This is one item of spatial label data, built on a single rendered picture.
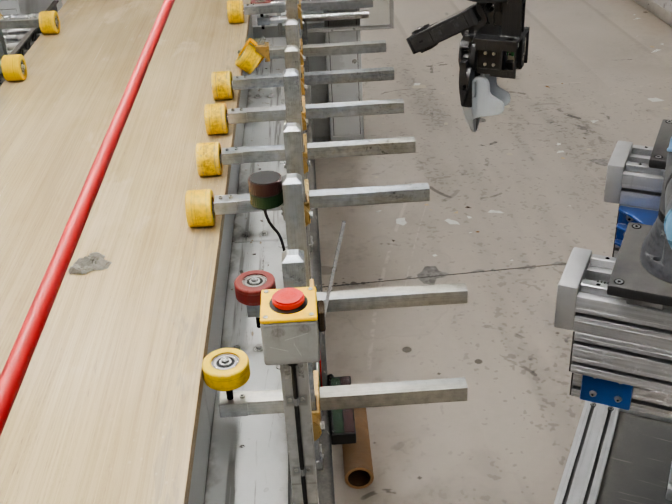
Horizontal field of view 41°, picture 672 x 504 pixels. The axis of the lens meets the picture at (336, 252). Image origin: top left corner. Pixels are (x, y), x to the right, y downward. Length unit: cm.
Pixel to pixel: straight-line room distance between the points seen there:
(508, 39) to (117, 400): 83
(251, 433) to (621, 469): 99
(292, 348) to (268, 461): 68
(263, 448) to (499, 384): 127
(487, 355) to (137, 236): 144
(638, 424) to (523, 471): 35
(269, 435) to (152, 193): 66
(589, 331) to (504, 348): 147
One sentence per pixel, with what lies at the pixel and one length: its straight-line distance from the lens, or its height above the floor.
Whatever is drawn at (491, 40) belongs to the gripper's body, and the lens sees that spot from 126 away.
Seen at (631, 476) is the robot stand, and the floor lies 21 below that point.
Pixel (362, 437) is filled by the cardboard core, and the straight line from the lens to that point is 260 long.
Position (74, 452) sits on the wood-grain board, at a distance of 145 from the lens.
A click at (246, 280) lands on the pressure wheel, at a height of 91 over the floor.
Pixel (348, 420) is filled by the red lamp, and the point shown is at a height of 70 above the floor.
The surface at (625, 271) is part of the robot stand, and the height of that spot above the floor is 104.
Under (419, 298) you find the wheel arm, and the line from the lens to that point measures 177.
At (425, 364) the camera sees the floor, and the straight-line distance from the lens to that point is 298.
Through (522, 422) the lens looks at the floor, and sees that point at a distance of 279.
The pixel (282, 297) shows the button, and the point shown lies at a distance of 110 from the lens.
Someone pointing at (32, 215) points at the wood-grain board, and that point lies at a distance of 214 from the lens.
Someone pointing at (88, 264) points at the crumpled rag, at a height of 91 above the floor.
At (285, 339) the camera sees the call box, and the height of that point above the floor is 119.
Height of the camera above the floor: 184
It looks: 31 degrees down
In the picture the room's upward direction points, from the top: 3 degrees counter-clockwise
